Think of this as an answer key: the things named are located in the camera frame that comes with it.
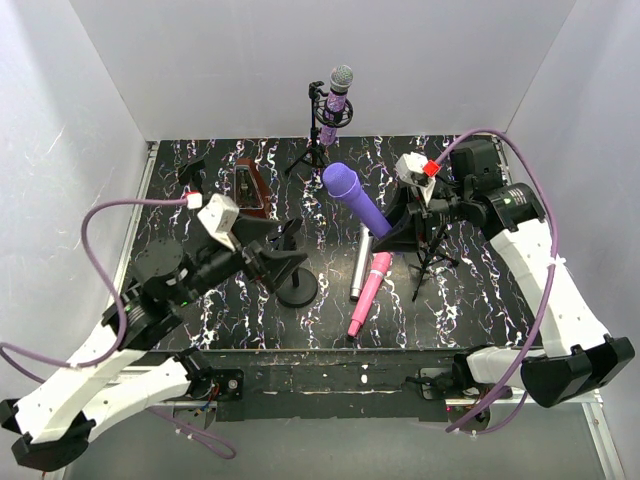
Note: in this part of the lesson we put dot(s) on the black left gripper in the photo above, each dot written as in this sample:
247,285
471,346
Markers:
258,258

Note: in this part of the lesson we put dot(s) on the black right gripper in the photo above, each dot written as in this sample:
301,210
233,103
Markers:
416,215

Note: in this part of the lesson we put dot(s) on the silver microphone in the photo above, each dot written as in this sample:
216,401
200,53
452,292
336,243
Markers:
361,263

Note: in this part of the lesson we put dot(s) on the black round-base stand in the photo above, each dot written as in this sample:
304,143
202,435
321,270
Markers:
191,175
302,286

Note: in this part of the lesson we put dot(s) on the purple plastic microphone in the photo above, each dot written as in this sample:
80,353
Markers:
343,184

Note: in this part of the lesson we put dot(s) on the purple glitter microphone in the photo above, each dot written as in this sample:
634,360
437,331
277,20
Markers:
341,79

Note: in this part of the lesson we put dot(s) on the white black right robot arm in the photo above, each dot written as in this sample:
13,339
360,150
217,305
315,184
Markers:
577,353

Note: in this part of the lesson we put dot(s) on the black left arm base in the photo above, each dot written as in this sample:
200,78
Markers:
220,385

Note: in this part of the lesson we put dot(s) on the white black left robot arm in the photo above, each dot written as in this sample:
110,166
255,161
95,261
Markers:
163,262

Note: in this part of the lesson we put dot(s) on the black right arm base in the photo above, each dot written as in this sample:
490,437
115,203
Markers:
454,382

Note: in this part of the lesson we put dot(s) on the small black tripod stand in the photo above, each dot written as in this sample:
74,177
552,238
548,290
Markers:
430,260

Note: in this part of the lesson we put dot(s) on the tall black tripod stand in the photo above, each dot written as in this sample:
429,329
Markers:
315,154

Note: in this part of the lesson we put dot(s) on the pink microphone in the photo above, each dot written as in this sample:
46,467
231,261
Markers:
379,268

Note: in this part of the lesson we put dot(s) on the brown wooden metronome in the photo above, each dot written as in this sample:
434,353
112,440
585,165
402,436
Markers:
250,192

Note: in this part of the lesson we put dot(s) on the aluminium table rail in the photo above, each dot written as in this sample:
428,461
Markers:
85,397

